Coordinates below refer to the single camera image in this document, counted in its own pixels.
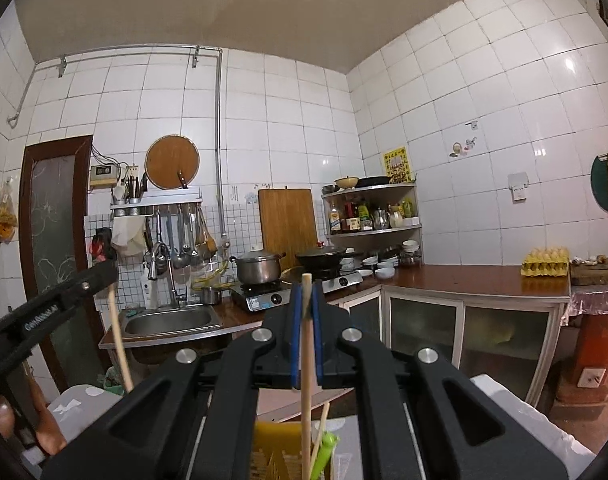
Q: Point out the yellow egg carton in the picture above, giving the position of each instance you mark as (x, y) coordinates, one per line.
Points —
(544, 264)

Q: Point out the thick wooden chopping block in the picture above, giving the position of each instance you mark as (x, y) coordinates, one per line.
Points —
(596, 272)

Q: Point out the metal corner shelf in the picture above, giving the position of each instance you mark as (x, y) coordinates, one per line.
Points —
(384, 232)

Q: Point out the grey wall pipe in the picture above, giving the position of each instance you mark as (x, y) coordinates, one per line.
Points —
(218, 135)

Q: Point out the red and black hanging item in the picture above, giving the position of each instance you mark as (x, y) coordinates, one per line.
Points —
(104, 245)

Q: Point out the grey polar bear tablecloth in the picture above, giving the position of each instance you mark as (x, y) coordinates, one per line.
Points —
(524, 410)

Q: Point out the glass jar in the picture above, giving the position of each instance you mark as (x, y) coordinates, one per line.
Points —
(410, 255)

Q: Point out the wooden door with frosted glass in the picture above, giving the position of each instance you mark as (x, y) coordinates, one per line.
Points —
(54, 220)

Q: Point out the white wall socket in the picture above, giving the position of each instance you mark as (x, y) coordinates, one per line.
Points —
(518, 186)

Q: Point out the row of condiment bottles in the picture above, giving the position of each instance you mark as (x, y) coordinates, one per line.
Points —
(364, 215)

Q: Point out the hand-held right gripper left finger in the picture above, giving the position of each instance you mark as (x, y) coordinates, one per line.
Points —
(296, 340)

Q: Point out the metal wall utensil rack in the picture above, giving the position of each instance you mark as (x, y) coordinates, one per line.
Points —
(156, 205)

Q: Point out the steel kitchen sink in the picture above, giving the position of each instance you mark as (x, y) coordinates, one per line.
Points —
(169, 321)

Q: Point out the beige wall control box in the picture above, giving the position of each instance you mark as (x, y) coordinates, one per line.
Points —
(104, 176)

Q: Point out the white soap bottle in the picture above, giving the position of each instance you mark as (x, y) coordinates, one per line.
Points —
(149, 290)

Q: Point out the black wok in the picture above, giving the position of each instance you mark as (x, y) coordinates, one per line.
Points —
(320, 258)

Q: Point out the chrome faucet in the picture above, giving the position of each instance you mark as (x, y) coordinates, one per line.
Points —
(166, 265)

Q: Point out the wall stickers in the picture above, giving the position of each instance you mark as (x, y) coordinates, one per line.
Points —
(461, 147)

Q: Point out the group of white bowls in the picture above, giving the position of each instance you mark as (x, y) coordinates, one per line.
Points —
(379, 265)

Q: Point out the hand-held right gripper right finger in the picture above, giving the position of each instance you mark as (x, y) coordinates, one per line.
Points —
(318, 340)

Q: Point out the white hanging cloth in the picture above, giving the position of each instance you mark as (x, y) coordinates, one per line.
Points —
(129, 237)

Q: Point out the kitchen counter cabinet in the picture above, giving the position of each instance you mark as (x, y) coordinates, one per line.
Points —
(474, 285)

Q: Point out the red stand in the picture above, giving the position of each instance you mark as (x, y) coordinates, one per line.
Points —
(591, 355)

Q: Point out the beige bowl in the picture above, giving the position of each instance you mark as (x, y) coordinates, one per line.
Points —
(346, 182)

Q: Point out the black frying pan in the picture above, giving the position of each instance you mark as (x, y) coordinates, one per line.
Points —
(374, 181)

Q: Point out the yellow plastic bag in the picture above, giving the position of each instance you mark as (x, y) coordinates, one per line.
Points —
(3, 215)

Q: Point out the cutlery cups with knives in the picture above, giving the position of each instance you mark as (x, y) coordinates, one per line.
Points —
(131, 187)

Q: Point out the green round board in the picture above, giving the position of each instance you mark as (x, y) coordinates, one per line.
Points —
(598, 185)

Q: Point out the yellow wall poster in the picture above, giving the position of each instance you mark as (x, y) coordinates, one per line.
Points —
(396, 165)

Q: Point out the small steel saucepan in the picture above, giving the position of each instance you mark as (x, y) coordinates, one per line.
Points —
(211, 296)

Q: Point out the steel cooking pot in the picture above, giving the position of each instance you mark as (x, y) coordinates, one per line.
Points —
(256, 269)

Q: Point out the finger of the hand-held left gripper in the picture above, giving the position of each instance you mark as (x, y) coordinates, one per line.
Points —
(59, 305)

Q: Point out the rectangular wooden cutting board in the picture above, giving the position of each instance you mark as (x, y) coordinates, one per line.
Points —
(286, 225)

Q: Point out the row of hanging kitchen utensils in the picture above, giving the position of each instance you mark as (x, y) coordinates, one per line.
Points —
(184, 240)

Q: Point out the yellow slotted utensil holder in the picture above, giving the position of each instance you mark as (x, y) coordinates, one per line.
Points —
(271, 440)

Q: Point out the clear plastic cover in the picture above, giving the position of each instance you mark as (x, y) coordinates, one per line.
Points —
(594, 300)

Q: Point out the person's left hand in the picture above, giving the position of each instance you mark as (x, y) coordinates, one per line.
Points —
(51, 425)

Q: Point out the round wooden board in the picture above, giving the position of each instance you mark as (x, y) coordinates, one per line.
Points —
(171, 160)

